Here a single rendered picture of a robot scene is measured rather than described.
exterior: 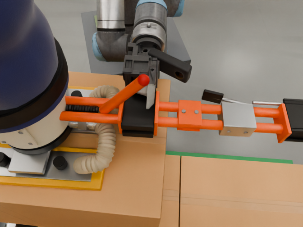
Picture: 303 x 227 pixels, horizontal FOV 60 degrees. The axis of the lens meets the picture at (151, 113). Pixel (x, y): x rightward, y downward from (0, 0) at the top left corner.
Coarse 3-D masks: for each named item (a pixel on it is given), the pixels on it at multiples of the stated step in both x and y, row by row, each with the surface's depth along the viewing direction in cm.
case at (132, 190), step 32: (160, 96) 76; (160, 128) 71; (128, 160) 66; (160, 160) 66; (0, 192) 61; (32, 192) 62; (64, 192) 62; (96, 192) 62; (128, 192) 62; (160, 192) 62; (32, 224) 91; (64, 224) 83; (96, 224) 76; (128, 224) 71
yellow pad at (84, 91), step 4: (68, 88) 75; (72, 88) 75; (76, 88) 75; (80, 88) 75; (84, 88) 75; (88, 88) 75; (92, 88) 75; (68, 92) 74; (72, 92) 71; (76, 92) 71; (80, 92) 71; (84, 92) 74; (88, 92) 74; (80, 96) 70; (84, 96) 73; (88, 96) 73
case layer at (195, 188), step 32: (192, 160) 126; (224, 160) 126; (192, 192) 118; (224, 192) 118; (256, 192) 118; (288, 192) 118; (160, 224) 111; (192, 224) 111; (224, 224) 111; (256, 224) 111; (288, 224) 111
